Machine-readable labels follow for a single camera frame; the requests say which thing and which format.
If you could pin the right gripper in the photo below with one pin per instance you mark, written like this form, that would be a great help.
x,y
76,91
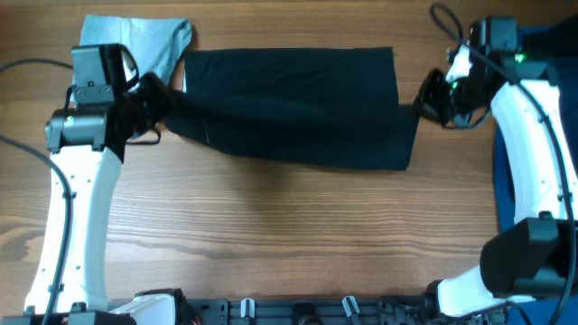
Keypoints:
x,y
425,101

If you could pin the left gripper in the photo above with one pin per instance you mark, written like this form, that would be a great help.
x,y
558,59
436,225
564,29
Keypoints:
x,y
152,84

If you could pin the black shorts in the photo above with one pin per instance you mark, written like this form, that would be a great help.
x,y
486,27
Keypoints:
x,y
328,107

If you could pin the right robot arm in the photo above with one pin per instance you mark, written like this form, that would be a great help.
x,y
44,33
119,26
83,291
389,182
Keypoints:
x,y
536,258

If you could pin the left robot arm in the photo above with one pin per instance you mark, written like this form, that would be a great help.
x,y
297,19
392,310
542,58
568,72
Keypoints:
x,y
108,106

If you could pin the folded light blue garment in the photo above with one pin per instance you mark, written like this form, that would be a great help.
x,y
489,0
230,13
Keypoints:
x,y
155,44

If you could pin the dark garment on pile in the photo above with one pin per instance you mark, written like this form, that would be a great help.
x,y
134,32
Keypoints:
x,y
557,41

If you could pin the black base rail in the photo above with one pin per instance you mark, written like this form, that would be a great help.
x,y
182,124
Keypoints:
x,y
171,307

